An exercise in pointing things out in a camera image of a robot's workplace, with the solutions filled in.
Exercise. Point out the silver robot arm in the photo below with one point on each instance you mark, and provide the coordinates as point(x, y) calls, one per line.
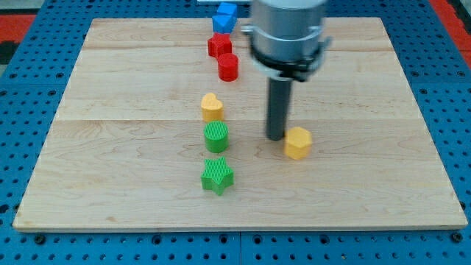
point(285, 37)

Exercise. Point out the yellow heart block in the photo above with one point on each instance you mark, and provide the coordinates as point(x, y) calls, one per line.
point(212, 108)

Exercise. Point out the yellow hexagon block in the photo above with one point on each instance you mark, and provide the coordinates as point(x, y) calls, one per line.
point(298, 142)

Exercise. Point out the green cylinder block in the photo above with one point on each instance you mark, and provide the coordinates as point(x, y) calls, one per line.
point(216, 136)

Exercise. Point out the green star block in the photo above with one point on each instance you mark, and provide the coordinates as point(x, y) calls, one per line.
point(217, 175)

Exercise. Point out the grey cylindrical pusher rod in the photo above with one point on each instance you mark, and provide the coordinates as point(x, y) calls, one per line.
point(279, 93)

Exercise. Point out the red cylinder block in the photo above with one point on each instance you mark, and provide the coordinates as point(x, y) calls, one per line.
point(228, 67)

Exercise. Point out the red star block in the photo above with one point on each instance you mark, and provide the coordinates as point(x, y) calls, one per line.
point(218, 44)

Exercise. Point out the blue triangle block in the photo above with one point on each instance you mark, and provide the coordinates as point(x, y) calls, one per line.
point(223, 24)

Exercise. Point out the light wooden board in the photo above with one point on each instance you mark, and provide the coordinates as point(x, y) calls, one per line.
point(126, 149)

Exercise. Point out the blue cube block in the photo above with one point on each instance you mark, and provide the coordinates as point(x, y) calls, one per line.
point(226, 8)

